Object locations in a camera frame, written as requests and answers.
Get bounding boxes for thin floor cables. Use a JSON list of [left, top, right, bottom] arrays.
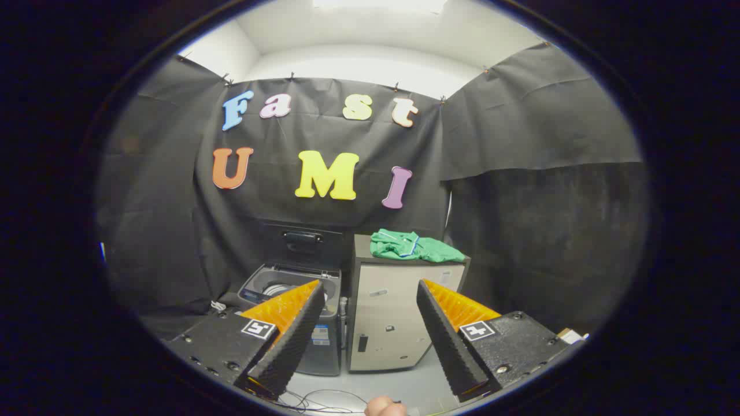
[[276, 388, 372, 414]]

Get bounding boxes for grey cabinet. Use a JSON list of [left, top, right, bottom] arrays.
[[347, 234, 472, 373]]

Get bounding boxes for green polo shirt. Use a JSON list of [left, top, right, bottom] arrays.
[[370, 229, 467, 264]]

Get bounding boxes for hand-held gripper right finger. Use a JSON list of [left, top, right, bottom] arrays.
[[416, 278, 579, 404]]

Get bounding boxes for grey washing machine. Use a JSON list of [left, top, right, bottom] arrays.
[[238, 263, 343, 377]]

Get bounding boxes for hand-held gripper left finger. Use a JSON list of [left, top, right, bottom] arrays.
[[165, 280, 326, 399]]

